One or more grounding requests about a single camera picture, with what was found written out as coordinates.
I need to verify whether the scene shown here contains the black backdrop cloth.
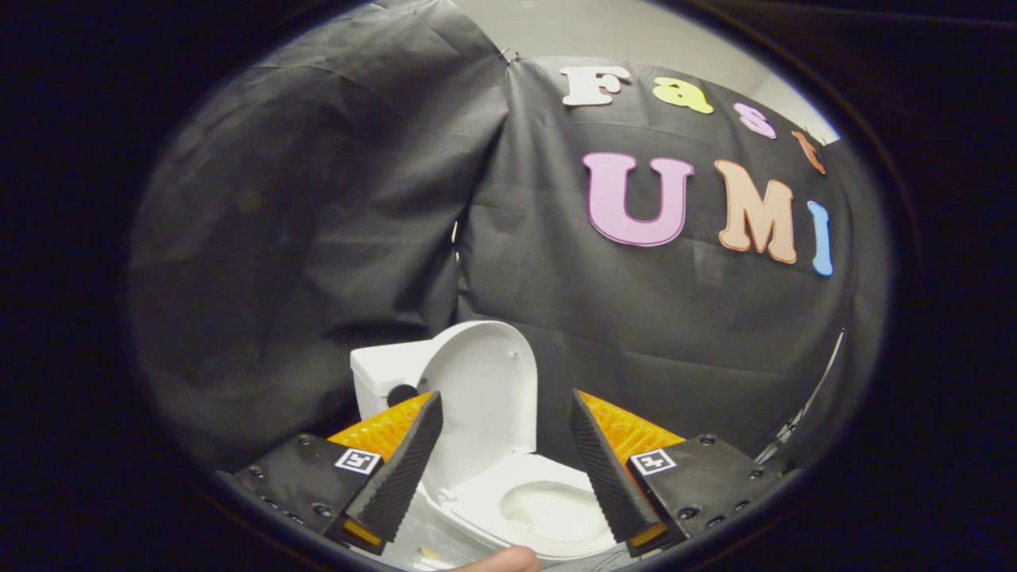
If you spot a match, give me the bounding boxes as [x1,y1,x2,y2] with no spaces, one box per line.
[127,0,891,477]

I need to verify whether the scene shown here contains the metal backdrop stand pole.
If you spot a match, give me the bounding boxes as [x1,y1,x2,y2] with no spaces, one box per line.
[755,330,848,466]

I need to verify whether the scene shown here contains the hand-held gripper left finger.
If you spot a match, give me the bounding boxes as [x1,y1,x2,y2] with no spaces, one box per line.
[218,390,444,555]

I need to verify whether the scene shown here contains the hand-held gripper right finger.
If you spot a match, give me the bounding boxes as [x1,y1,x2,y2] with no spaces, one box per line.
[569,388,799,557]

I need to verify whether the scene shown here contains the white toilet seat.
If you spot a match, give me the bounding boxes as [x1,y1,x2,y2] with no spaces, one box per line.
[439,451,619,559]

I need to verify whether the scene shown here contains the white toilet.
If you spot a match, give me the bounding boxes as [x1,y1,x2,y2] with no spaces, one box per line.
[350,340,622,562]

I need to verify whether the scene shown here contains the white toilet lid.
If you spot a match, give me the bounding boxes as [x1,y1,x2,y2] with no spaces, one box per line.
[416,320,539,503]

